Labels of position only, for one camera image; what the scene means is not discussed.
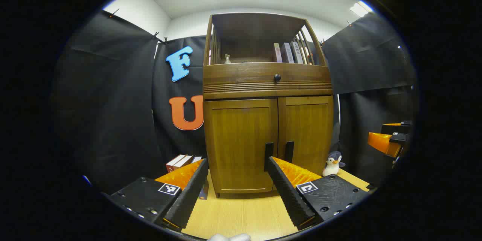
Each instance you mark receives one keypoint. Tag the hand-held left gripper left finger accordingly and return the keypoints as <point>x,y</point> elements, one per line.
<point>188,196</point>

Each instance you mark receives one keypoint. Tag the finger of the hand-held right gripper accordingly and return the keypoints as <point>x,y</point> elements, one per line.
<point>382,142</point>
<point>395,128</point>

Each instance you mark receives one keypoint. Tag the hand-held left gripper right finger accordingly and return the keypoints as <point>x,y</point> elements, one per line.
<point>286,192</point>

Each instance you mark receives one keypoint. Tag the wooden shoe cabinet door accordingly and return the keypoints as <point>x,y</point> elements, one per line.
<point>237,143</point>
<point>307,131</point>

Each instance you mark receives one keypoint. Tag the wooden double-door shoe cabinet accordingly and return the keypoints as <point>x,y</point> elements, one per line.
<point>244,30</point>

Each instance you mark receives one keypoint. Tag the wooden cabinet drawer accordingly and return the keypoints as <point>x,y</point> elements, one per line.
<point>241,73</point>

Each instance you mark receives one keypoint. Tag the dark blue book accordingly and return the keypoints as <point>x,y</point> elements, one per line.
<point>203,192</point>

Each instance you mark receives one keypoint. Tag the red book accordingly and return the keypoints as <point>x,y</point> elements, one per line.
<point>172,165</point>

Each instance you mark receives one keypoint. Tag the penguin plush toy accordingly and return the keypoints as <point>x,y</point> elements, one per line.
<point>331,165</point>

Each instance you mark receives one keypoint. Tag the black drawer knob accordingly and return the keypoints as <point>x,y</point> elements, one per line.
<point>277,78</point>

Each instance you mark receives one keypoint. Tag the pale shelf book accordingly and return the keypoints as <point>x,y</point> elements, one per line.
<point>297,52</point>

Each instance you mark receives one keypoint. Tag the small ceiling light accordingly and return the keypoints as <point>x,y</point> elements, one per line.
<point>360,9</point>

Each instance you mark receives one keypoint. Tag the black backdrop cloth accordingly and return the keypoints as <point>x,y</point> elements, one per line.
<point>105,101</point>

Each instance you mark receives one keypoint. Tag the pink shelf book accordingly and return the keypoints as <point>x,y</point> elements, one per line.
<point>278,53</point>

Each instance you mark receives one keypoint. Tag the small clear bottle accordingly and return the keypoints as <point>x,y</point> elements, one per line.
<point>227,59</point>

